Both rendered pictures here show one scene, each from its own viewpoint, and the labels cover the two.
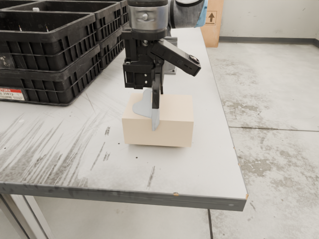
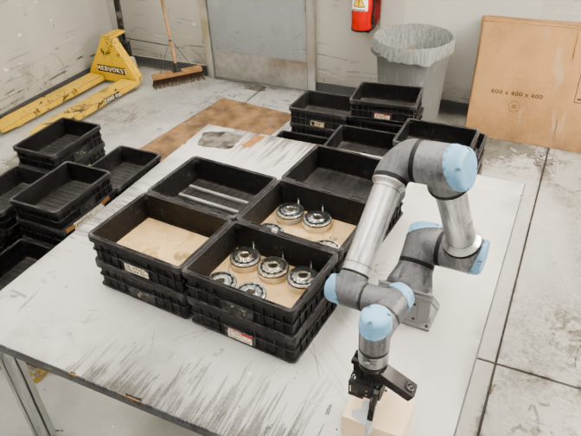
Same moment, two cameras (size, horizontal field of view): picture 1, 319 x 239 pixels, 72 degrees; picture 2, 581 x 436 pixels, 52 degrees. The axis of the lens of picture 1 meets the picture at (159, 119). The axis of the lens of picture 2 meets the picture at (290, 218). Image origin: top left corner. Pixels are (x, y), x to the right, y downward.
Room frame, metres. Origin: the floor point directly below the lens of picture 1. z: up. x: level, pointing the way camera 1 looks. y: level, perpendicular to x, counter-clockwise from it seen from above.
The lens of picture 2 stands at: (-0.52, -0.18, 2.10)
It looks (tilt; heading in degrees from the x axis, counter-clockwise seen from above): 35 degrees down; 22
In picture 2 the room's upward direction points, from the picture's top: 3 degrees counter-clockwise
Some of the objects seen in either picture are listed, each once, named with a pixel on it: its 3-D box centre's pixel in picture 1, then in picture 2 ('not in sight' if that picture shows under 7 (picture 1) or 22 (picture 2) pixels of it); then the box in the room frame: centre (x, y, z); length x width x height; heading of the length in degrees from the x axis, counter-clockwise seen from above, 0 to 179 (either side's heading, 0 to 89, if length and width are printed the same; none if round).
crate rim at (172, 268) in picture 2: not in sight; (161, 229); (0.83, 0.85, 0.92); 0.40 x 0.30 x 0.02; 81
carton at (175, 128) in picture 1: (159, 118); (378, 417); (0.46, 0.00, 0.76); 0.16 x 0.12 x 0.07; 85
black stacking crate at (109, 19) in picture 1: (69, 21); (307, 226); (1.06, 0.40, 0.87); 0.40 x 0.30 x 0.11; 81
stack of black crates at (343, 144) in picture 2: not in sight; (363, 166); (2.43, 0.54, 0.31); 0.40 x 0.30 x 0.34; 85
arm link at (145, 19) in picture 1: (147, 17); (373, 355); (0.46, 0.02, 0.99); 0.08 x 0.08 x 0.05
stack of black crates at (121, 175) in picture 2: not in sight; (124, 191); (1.78, 1.75, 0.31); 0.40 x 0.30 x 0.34; 175
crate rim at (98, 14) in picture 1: (66, 8); (307, 214); (1.06, 0.40, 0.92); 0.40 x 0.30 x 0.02; 81
